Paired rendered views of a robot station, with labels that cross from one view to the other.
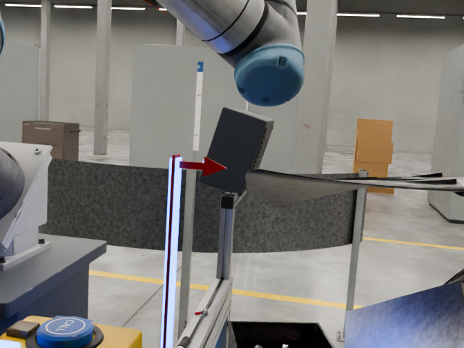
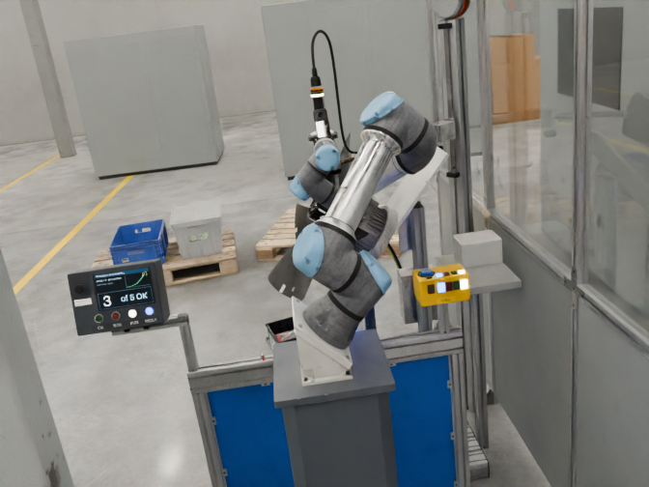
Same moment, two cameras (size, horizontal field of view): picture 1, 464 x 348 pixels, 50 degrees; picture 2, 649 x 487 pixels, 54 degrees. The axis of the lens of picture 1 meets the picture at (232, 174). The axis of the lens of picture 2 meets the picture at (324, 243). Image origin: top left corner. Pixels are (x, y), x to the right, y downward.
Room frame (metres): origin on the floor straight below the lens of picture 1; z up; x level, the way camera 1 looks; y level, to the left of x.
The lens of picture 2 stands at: (1.01, 1.90, 1.88)
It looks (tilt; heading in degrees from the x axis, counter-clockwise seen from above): 20 degrees down; 259
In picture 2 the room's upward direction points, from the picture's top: 7 degrees counter-clockwise
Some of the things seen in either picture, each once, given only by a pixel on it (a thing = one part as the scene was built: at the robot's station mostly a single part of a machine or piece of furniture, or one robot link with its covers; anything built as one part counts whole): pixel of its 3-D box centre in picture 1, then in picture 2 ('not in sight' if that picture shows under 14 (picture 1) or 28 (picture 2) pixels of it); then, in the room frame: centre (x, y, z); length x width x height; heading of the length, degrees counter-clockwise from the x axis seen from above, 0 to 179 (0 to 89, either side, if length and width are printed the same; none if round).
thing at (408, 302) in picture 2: not in sight; (418, 294); (0.19, -0.45, 0.73); 0.15 x 0.09 x 0.22; 172
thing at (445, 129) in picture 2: not in sight; (442, 130); (-0.01, -0.56, 1.38); 0.10 x 0.07 x 0.09; 27
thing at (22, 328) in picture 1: (23, 329); not in sight; (0.36, 0.15, 1.08); 0.02 x 0.02 x 0.01; 82
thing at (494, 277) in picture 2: not in sight; (475, 271); (-0.01, -0.31, 0.85); 0.36 x 0.24 x 0.03; 82
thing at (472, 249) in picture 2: not in sight; (475, 247); (-0.05, -0.38, 0.92); 0.17 x 0.16 x 0.11; 172
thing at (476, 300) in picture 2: not in sight; (479, 364); (-0.01, -0.31, 0.42); 0.04 x 0.04 x 0.83; 82
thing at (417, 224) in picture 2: not in sight; (426, 336); (0.20, -0.36, 0.58); 0.09 x 0.05 x 1.15; 82
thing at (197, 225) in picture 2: not in sight; (199, 228); (1.04, -3.41, 0.31); 0.60 x 0.42 x 0.33; 86
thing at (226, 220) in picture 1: (226, 236); (187, 342); (1.13, 0.00, 0.96); 0.03 x 0.03 x 0.20; 82
